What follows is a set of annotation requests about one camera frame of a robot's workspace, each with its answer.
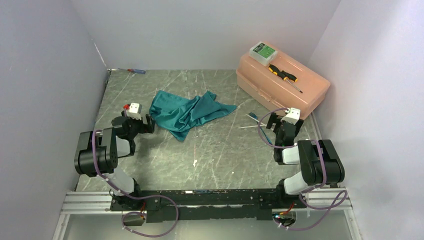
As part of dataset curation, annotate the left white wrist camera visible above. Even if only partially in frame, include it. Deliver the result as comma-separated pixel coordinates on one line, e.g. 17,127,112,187
126,102,142,120

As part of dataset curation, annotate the green white small box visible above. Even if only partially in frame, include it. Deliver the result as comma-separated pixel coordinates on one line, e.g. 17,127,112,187
249,41,278,66

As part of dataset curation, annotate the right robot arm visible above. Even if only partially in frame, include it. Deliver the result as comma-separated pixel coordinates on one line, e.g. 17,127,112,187
262,111,346,208

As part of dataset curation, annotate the white plastic utensil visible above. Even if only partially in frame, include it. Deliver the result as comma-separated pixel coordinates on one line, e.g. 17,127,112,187
237,124,267,129

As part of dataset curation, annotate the teal cloth napkin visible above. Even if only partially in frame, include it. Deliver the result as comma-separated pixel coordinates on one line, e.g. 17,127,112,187
149,90,237,142

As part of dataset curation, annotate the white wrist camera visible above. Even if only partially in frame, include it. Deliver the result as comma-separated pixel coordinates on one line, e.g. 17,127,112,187
126,102,142,120
282,107,301,125

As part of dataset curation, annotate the aluminium frame rail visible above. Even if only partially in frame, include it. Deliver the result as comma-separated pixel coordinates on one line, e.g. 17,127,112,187
61,188,352,214

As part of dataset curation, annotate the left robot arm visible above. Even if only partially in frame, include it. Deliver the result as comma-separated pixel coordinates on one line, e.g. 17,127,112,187
74,114,156,210

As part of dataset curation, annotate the yellow black screwdriver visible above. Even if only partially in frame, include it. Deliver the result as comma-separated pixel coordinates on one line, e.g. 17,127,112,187
268,64,303,94

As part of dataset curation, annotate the blue red screwdriver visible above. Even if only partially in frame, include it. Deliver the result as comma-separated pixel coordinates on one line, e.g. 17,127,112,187
117,68,146,74

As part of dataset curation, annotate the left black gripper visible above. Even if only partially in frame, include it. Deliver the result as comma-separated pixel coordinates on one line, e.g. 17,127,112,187
122,110,156,139

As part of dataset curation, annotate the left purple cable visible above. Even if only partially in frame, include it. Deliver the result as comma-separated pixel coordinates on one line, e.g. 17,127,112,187
92,129,180,239

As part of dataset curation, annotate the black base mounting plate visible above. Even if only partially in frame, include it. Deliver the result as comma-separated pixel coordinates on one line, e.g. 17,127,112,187
110,185,306,223

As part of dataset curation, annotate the pink plastic toolbox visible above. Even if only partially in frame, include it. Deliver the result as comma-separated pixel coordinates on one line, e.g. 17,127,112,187
236,42,331,120

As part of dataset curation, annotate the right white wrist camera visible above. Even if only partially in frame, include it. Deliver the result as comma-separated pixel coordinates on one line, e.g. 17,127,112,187
282,107,301,125

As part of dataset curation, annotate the blue plastic utensil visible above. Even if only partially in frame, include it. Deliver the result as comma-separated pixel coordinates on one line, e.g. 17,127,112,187
246,112,273,145

